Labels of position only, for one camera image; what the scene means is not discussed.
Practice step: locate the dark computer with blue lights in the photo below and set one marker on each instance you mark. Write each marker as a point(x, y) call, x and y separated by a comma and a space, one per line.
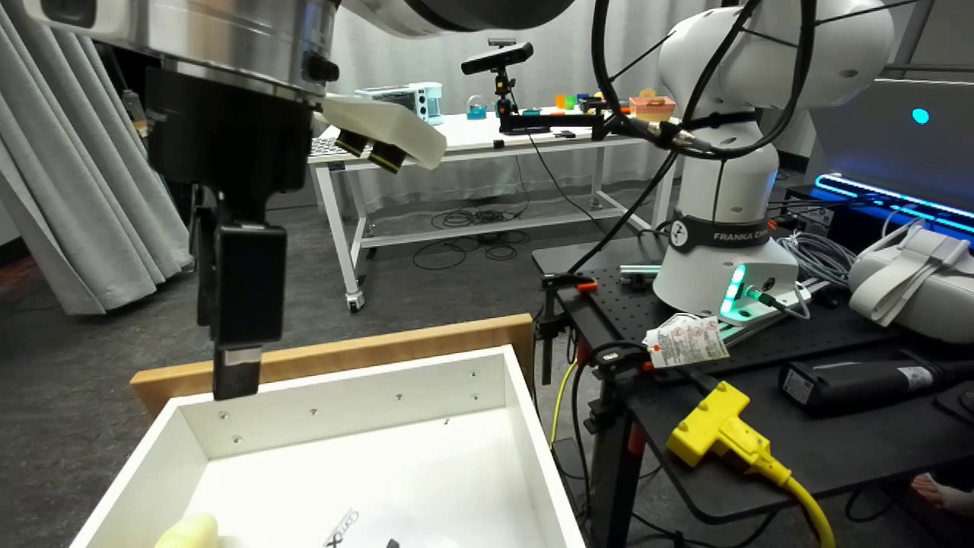
point(893, 140)

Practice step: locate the black power supply brick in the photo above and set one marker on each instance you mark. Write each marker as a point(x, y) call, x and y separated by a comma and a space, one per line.
point(852, 385)

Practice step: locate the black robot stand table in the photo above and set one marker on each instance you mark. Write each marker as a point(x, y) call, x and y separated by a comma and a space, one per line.
point(810, 459)

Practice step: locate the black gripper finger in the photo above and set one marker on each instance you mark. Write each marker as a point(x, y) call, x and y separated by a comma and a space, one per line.
point(204, 253)
point(246, 284)

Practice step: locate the black orange clamp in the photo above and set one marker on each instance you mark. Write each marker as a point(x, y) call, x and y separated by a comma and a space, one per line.
point(553, 306)

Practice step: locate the crumpled white red packet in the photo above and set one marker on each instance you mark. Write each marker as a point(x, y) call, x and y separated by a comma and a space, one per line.
point(686, 340)

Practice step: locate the green toy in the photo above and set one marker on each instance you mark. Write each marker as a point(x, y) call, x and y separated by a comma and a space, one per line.
point(574, 98)

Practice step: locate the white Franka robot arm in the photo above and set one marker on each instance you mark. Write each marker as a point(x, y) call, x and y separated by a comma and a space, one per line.
point(724, 193)

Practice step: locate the grey curtain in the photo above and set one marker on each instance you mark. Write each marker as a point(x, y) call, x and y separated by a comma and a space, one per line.
point(72, 202)

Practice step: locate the blue bottle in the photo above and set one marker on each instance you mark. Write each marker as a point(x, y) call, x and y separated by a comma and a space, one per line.
point(476, 107)

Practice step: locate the teal white instrument box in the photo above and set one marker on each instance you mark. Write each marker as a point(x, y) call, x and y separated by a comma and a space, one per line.
point(415, 101)

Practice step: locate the pale yellow object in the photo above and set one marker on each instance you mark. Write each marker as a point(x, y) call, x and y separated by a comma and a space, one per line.
point(186, 535)

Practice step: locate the orange toy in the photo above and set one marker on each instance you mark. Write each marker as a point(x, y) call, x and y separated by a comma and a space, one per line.
point(649, 106)

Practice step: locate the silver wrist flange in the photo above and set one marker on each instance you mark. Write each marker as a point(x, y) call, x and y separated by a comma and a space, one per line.
point(183, 36)

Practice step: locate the white metal table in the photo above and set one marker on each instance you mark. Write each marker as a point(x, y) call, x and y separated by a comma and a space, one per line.
point(476, 131)

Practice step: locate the black camera clamp arm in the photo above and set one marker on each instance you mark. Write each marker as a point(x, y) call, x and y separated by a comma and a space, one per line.
point(548, 122)

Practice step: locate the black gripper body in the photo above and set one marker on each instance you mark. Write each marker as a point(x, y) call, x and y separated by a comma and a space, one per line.
point(232, 140)

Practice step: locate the grey white padded headset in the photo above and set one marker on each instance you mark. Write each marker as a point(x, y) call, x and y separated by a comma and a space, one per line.
point(915, 284)

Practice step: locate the black stereo camera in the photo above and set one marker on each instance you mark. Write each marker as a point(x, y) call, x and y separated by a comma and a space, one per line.
point(497, 60)

